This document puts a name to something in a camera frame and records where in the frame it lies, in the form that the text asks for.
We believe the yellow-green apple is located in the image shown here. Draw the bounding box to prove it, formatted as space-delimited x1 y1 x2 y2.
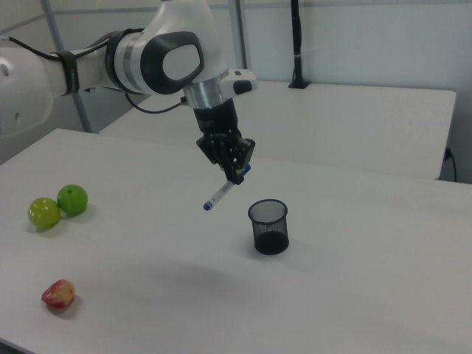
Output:
28 197 61 230

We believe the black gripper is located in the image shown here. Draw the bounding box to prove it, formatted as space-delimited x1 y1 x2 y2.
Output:
191 97 256 185

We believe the black mesh pen cup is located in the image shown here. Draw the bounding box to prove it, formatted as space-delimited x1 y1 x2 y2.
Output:
247 199 290 256

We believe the black pole with base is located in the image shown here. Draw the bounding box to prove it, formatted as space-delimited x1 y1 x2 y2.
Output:
288 0 310 89

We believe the dark green apple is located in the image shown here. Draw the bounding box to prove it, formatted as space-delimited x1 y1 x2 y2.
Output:
57 184 89 215

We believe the black cable strap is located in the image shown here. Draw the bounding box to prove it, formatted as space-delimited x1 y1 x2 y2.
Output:
55 51 82 97

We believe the white marker with blue cap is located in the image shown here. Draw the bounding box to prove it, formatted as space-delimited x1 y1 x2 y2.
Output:
203 164 252 212

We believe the red and yellow fruit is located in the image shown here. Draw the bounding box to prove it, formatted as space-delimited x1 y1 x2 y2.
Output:
41 279 76 309

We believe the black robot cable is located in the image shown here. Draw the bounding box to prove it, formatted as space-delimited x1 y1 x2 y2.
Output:
0 31 187 114

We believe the grey metal frame post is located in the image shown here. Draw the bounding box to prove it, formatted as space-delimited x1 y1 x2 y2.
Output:
227 0 252 73
40 0 93 133

